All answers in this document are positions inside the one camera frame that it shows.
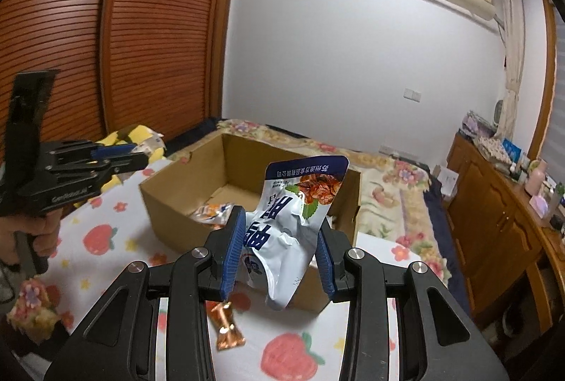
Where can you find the cream curtain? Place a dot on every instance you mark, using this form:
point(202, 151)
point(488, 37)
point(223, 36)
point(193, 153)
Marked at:
point(512, 67)

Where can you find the white and blue snack pouch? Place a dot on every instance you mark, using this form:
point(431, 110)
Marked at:
point(287, 239)

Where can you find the dark blue bed sheet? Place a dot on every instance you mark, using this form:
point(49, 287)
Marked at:
point(441, 239)

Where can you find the small blue box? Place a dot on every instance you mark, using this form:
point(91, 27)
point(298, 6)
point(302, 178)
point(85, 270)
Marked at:
point(513, 148)

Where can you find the grey window blind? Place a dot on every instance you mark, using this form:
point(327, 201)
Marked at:
point(558, 98)

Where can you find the yellow plush toy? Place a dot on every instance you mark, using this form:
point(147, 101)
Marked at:
point(141, 134)

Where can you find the strawberry print tablecloth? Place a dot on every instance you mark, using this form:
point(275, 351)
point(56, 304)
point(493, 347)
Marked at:
point(132, 239)

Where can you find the silver orange print snack pouch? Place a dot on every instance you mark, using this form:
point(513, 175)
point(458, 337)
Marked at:
point(212, 212)

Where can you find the orange wrapped snack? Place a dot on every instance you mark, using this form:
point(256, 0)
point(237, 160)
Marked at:
point(227, 330)

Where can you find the white paper box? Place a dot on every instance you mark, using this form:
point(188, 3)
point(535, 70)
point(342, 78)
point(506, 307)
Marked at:
point(446, 181)

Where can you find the brown cardboard box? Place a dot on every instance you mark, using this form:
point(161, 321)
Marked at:
point(172, 213)

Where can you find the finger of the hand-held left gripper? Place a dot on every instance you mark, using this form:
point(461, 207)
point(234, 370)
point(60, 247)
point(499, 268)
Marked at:
point(130, 164)
point(114, 150)

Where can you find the pink bottle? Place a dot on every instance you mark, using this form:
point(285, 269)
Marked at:
point(536, 177)

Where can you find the green capped bottle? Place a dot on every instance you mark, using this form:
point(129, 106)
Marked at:
point(559, 193)

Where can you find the wooden slatted wardrobe door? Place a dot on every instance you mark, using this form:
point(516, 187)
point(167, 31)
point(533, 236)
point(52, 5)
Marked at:
point(132, 32)

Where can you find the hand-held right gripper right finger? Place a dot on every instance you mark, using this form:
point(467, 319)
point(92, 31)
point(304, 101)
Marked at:
point(325, 266)

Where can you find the white wall switch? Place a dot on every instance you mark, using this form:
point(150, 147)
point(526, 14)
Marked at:
point(412, 94)

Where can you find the wooden side cabinet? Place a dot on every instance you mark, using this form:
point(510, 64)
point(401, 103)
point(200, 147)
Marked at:
point(485, 209)

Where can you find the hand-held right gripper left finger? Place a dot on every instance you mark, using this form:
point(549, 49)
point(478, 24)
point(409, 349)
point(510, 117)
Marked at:
point(232, 248)

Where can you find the small white fan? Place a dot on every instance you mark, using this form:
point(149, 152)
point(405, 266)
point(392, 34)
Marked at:
point(500, 112)

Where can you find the pink tissue box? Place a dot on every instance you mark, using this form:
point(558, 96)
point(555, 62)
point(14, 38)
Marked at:
point(540, 204)

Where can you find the person's left hand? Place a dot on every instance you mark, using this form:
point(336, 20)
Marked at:
point(48, 231)

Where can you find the patterned fabric pile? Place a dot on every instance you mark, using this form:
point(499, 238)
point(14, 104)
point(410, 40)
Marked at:
point(483, 138)

